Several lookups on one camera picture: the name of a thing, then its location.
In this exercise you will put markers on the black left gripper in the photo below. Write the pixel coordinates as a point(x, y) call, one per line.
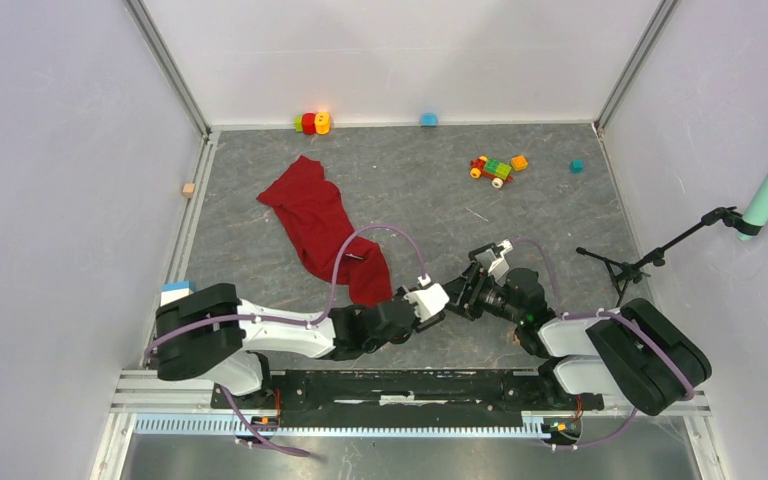
point(412, 326)

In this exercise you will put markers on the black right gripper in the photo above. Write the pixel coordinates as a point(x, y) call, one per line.
point(465, 300)

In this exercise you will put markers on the red garment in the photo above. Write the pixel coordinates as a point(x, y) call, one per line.
point(311, 211)

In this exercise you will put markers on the black square display box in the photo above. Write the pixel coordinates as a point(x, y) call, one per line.
point(489, 256)

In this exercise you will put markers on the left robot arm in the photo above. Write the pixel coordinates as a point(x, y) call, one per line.
point(215, 335)

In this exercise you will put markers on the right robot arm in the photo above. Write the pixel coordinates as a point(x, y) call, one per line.
point(633, 351)

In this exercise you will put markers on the colourful toy brick car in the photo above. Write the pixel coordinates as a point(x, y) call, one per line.
point(498, 172)

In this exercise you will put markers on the orange toy brick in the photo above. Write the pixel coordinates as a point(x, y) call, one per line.
point(519, 163)

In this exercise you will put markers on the black mini tripod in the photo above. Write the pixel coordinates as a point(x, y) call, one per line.
point(623, 274)

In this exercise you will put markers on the teal cube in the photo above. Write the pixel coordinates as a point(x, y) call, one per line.
point(576, 166)

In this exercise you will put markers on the blue dome block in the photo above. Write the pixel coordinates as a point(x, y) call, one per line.
point(428, 120)

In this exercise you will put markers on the green red orange toy stack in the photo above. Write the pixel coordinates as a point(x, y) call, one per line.
point(310, 123)

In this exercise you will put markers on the blue white block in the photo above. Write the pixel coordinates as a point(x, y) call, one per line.
point(171, 292)

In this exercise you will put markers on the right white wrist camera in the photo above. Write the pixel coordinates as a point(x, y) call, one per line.
point(503, 268)

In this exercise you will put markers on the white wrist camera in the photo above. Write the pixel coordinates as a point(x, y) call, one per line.
point(427, 302)
point(503, 268)

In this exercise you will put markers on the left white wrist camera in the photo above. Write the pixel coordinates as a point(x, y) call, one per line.
point(427, 302)

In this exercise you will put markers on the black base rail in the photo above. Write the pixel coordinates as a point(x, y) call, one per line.
point(412, 398)

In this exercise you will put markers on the small wooden cube on rail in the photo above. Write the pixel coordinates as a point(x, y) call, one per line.
point(188, 190)

